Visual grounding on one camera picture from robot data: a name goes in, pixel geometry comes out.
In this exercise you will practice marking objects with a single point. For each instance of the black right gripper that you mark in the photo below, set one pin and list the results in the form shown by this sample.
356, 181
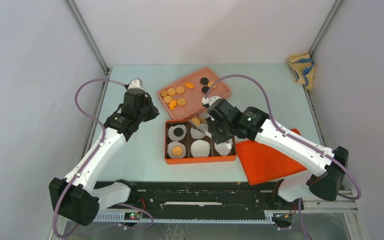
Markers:
216, 138

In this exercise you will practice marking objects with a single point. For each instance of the white paper cup front-right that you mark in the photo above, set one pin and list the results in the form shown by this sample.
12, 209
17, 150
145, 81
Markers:
224, 148

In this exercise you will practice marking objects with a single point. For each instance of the fish shaped orange cookie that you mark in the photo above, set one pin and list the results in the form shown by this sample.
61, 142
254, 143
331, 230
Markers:
189, 85
172, 104

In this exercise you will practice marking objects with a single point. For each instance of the pink cookie tray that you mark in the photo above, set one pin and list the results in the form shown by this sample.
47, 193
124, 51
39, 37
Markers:
193, 96

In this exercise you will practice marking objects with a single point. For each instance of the white paper cup back-middle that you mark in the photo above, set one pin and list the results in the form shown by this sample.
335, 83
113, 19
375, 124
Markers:
197, 135

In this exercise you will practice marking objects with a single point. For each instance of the white paper cup back-left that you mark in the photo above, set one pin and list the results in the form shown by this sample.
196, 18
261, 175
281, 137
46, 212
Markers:
171, 135

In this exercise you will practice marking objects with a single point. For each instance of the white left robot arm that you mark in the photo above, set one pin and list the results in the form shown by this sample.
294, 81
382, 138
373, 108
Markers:
74, 196

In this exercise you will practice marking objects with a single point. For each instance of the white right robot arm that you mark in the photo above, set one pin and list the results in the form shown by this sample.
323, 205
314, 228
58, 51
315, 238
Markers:
324, 165

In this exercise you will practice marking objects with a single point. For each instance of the yellow blue cloth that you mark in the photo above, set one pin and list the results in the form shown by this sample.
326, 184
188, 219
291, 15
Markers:
302, 68

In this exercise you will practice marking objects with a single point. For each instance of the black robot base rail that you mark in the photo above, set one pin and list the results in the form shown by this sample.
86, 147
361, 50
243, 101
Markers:
210, 201

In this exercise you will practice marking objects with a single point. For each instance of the orange tin lid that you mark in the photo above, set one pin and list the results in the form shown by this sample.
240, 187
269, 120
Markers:
262, 163

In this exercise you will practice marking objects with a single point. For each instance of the orange cookie tin box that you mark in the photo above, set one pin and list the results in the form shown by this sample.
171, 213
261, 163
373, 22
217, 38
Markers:
185, 144

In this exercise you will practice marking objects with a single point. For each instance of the metal serving tongs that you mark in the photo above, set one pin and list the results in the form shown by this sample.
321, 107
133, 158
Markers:
207, 133

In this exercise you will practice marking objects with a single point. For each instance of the black sandwich cookie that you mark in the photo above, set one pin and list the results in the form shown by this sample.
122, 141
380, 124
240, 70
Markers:
204, 81
205, 89
178, 132

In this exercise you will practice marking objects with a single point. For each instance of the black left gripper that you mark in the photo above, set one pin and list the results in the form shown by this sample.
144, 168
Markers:
154, 111

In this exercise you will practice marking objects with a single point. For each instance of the white paper cup front-middle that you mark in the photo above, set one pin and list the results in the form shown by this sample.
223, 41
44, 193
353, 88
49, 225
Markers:
200, 149

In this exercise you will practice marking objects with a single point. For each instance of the white paper cup front-left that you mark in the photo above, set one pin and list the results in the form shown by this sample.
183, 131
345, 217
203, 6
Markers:
170, 147

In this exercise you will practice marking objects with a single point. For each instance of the round orange cookie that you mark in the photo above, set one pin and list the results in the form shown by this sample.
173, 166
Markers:
180, 90
167, 99
171, 91
195, 121
181, 102
177, 151
212, 85

